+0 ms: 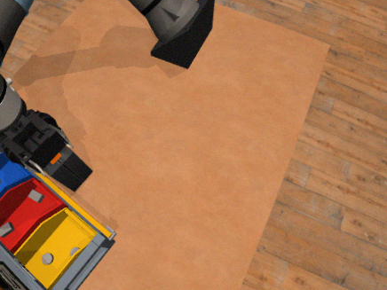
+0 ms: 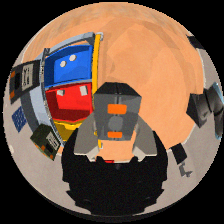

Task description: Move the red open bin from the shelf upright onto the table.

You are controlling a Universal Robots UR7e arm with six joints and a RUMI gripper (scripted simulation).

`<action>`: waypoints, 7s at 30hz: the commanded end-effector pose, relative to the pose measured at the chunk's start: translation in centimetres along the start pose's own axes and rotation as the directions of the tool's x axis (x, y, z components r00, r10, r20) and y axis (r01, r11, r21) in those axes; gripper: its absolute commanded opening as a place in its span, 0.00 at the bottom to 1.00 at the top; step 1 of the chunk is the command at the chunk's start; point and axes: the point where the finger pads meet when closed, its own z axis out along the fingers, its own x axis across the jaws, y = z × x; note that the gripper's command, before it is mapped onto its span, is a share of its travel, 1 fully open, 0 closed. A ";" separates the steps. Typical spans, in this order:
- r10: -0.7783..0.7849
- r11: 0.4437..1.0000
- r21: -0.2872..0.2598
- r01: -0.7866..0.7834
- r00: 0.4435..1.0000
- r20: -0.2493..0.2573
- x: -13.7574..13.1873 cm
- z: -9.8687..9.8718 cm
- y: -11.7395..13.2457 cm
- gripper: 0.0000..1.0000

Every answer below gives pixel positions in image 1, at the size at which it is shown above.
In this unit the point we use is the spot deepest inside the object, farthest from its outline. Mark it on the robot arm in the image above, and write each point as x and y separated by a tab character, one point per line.
165	17

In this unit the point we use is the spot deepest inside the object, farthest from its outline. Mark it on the grey disc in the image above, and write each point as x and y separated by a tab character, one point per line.
73	250
47	258

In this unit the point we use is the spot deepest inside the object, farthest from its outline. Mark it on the blue open bin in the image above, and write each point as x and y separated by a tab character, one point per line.
10	172

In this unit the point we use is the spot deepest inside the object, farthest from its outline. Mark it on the red bin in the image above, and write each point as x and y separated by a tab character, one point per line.
17	208

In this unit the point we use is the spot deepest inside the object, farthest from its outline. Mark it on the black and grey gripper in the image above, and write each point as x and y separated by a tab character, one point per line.
48	140

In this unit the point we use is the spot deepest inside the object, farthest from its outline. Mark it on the yellow open bin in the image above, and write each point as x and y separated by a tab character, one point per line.
56	235

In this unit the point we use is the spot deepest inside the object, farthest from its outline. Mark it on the grey metal shelf rack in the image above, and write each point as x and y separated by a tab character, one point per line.
88	258

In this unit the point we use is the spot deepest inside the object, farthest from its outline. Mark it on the yellow bar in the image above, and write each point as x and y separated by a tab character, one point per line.
76	206

